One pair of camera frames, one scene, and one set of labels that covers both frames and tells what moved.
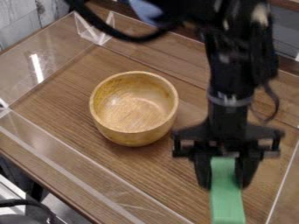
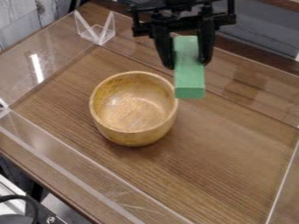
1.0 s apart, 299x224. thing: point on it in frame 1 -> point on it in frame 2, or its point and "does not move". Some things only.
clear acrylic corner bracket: [91, 34] does not move
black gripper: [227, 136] -> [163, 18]
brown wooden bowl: [133, 107] does not move
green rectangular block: [225, 196] -> [191, 80]
